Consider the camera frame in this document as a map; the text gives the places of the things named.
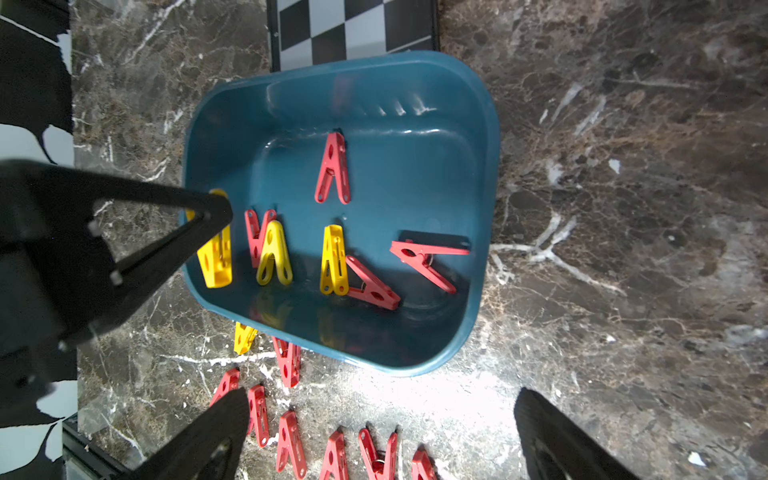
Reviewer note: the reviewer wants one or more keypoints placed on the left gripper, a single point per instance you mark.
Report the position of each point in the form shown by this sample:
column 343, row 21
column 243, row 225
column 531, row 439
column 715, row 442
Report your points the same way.
column 63, row 232

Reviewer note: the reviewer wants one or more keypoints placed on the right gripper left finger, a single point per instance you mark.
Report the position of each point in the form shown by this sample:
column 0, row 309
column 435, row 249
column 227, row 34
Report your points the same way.
column 208, row 448

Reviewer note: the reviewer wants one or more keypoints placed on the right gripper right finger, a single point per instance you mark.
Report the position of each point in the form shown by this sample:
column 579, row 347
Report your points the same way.
column 554, row 447

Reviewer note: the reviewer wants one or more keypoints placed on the yellow clothespin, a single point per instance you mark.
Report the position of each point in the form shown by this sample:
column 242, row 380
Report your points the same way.
column 274, row 256
column 243, row 338
column 334, row 276
column 215, row 260

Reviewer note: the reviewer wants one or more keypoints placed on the red clothespin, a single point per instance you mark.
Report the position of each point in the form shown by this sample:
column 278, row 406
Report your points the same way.
column 290, row 447
column 420, row 256
column 333, row 169
column 255, row 233
column 229, row 382
column 421, row 466
column 288, row 357
column 334, row 461
column 373, row 290
column 258, row 415
column 378, row 466

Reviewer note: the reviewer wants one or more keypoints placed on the teal storage box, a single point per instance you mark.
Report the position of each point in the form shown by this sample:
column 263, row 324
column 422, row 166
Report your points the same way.
column 422, row 151

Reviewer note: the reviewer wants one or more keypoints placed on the black white checkerboard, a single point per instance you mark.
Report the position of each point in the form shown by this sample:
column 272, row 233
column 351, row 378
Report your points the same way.
column 304, row 33

